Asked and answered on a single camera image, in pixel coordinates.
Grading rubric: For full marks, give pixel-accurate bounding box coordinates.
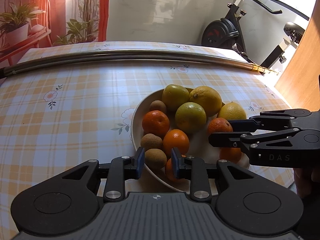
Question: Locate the yellow green apple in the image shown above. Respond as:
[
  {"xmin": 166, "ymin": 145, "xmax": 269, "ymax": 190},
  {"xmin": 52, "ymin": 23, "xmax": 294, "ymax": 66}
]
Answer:
[{"xmin": 162, "ymin": 84, "xmax": 189, "ymax": 111}]

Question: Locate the wooden board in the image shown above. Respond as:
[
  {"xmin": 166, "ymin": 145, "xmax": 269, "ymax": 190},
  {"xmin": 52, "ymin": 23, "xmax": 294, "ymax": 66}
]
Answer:
[{"xmin": 275, "ymin": 10, "xmax": 319, "ymax": 111}]

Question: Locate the long metal pole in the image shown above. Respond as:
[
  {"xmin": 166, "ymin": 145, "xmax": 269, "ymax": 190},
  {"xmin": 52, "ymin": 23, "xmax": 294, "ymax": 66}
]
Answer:
[{"xmin": 1, "ymin": 49, "xmax": 278, "ymax": 79}]

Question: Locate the person's right hand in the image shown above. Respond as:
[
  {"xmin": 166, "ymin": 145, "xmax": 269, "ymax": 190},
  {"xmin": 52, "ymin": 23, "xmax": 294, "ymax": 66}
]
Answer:
[{"xmin": 293, "ymin": 168, "xmax": 319, "ymax": 198}]

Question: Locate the black exercise bike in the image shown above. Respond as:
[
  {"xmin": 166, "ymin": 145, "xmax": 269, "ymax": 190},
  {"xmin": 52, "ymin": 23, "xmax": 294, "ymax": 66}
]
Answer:
[{"xmin": 201, "ymin": 0, "xmax": 305, "ymax": 69}]

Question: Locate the orange mandarin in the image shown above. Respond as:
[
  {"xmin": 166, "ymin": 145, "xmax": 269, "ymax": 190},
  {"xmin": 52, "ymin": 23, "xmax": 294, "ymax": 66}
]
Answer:
[
  {"xmin": 163, "ymin": 129, "xmax": 190, "ymax": 157},
  {"xmin": 142, "ymin": 110, "xmax": 170, "ymax": 138},
  {"xmin": 207, "ymin": 118, "xmax": 233, "ymax": 135},
  {"xmin": 219, "ymin": 148, "xmax": 242, "ymax": 164},
  {"xmin": 165, "ymin": 158, "xmax": 182, "ymax": 183}
]

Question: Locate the printed backdrop curtain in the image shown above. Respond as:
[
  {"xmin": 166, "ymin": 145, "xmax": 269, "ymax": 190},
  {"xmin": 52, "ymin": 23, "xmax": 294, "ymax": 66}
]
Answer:
[{"xmin": 1, "ymin": 0, "xmax": 110, "ymax": 67}]

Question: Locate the yellow lemon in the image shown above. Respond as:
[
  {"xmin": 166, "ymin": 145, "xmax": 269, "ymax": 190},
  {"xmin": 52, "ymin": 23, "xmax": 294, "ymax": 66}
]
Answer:
[
  {"xmin": 217, "ymin": 102, "xmax": 247, "ymax": 120},
  {"xmin": 189, "ymin": 86, "xmax": 222, "ymax": 117}
]

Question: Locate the green yellow citrus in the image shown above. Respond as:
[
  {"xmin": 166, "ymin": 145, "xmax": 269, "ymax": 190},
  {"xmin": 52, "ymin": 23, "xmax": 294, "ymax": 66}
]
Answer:
[{"xmin": 175, "ymin": 102, "xmax": 207, "ymax": 133}]

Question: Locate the brown longan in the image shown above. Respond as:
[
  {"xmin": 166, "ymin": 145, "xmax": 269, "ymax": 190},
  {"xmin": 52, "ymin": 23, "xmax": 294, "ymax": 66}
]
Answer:
[
  {"xmin": 145, "ymin": 148, "xmax": 167, "ymax": 170},
  {"xmin": 149, "ymin": 100, "xmax": 167, "ymax": 114},
  {"xmin": 140, "ymin": 133, "xmax": 163, "ymax": 151}
]

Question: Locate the orange mandarin top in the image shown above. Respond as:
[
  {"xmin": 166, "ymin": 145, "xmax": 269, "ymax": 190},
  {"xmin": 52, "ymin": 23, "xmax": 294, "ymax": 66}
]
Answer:
[{"xmin": 165, "ymin": 158, "xmax": 182, "ymax": 183}]

